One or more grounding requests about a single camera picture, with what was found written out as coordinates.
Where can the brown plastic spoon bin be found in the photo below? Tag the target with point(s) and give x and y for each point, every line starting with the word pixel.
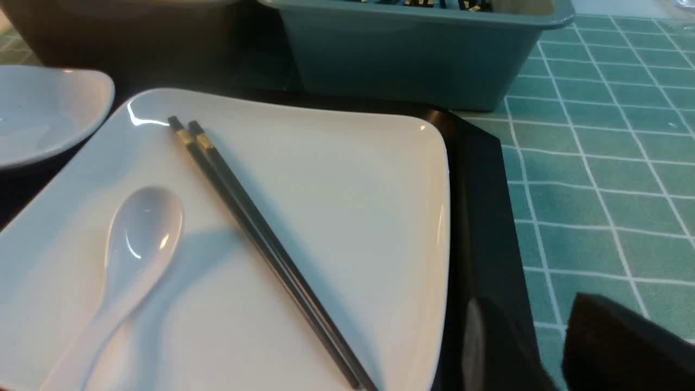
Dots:
pixel 143 44

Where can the white ceramic soup spoon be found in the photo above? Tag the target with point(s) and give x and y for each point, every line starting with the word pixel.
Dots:
pixel 143 236

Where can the large white square plate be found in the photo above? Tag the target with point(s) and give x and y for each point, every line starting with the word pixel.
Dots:
pixel 360 201

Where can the blue-grey plastic chopstick bin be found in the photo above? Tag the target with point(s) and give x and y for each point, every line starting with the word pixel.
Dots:
pixel 460 55

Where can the green checkered tablecloth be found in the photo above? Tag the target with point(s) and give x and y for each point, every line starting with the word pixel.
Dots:
pixel 597 140

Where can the small white square bowl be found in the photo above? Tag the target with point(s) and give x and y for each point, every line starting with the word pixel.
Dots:
pixel 45 111

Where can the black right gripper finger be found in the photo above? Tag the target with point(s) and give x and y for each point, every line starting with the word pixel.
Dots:
pixel 609 347

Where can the black chopstick gold band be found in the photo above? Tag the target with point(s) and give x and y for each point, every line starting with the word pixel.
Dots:
pixel 255 239
pixel 271 228

